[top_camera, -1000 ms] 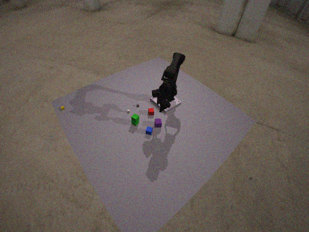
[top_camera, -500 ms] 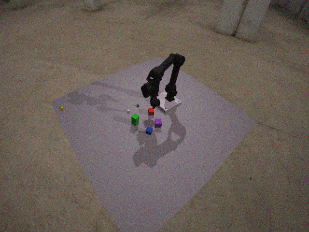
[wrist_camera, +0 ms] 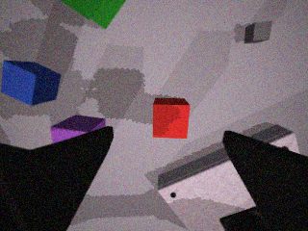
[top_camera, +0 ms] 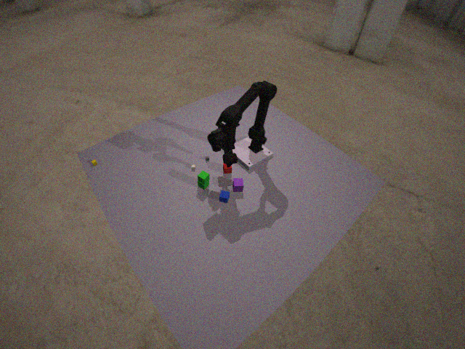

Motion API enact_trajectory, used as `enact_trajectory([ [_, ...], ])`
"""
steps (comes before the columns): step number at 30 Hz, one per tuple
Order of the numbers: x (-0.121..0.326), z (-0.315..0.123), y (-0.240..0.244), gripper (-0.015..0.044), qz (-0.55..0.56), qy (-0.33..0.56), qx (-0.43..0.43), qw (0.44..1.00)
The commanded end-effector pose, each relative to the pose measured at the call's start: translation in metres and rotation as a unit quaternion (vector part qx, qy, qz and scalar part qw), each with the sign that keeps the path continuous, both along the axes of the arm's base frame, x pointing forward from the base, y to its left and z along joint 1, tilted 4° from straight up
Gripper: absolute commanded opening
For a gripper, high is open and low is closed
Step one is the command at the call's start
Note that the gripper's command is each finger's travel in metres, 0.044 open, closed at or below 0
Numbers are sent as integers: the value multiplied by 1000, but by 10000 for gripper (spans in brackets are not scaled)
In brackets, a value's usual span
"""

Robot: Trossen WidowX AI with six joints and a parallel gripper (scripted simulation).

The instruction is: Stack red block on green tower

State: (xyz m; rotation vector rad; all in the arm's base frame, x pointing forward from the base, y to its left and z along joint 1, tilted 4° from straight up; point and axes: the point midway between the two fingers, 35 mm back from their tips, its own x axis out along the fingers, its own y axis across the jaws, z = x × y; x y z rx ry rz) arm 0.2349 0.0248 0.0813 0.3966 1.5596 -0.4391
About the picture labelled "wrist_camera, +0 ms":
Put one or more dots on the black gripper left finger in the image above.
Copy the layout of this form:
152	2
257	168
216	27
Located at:
43	187

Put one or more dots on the purple block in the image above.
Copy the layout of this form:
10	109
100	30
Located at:
75	126

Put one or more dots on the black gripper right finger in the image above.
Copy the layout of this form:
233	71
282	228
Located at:
275	177

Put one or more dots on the blue block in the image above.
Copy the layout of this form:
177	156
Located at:
29	82

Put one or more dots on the red block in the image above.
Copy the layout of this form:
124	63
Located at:
170	118

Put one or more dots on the green block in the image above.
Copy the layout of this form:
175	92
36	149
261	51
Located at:
106	11
85	7

